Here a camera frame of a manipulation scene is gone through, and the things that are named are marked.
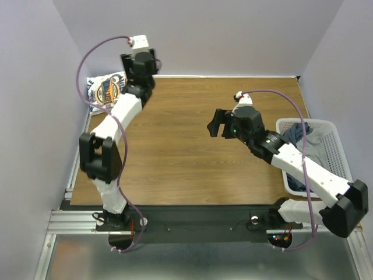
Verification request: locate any white graphic tank top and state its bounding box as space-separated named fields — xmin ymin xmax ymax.
xmin=86 ymin=71 xmax=126 ymax=110

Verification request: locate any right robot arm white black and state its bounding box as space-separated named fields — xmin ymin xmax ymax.
xmin=207 ymin=106 xmax=368 ymax=238

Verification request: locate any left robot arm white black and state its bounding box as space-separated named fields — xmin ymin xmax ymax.
xmin=79 ymin=48 xmax=159 ymax=230

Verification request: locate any navy blue tank top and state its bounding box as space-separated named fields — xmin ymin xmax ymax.
xmin=283 ymin=123 xmax=306 ymax=192

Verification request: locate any grey tank top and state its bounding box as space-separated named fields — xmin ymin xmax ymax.
xmin=306 ymin=129 xmax=325 ymax=162

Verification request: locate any white plastic laundry basket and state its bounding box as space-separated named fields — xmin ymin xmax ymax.
xmin=276 ymin=118 xmax=352 ymax=181

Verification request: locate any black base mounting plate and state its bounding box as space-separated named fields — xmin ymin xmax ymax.
xmin=96 ymin=204 xmax=302 ymax=243

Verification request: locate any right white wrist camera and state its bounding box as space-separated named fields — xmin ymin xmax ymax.
xmin=233 ymin=91 xmax=253 ymax=111

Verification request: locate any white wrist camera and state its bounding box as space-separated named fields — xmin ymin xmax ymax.
xmin=128 ymin=35 xmax=150 ymax=55
xmin=233 ymin=91 xmax=253 ymax=111

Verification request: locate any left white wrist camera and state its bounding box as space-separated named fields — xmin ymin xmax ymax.
xmin=128 ymin=35 xmax=150 ymax=55

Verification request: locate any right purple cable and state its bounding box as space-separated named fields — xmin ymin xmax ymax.
xmin=233 ymin=89 xmax=319 ymax=252

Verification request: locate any purple cable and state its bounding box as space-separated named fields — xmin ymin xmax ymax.
xmin=75 ymin=35 xmax=145 ymax=254
xmin=233 ymin=89 xmax=319 ymax=252

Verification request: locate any aluminium frame rail left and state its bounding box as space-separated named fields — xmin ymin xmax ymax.
xmin=65 ymin=100 xmax=96 ymax=205

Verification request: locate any aluminium frame rail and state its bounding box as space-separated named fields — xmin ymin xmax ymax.
xmin=46 ymin=207 xmax=365 ymax=234
xmin=65 ymin=100 xmax=96 ymax=205

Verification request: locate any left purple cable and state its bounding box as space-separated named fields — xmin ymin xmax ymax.
xmin=75 ymin=35 xmax=145 ymax=254

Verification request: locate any aluminium frame rail front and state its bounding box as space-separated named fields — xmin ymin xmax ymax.
xmin=46 ymin=207 xmax=365 ymax=234

